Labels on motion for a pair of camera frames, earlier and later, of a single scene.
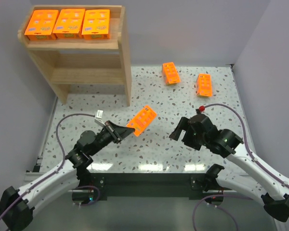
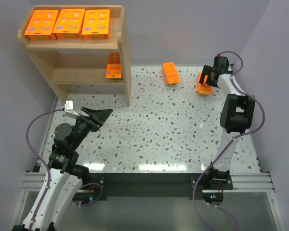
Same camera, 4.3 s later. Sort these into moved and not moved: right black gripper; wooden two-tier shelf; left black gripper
Moved: right black gripper; left black gripper
Not moved: wooden two-tier shelf
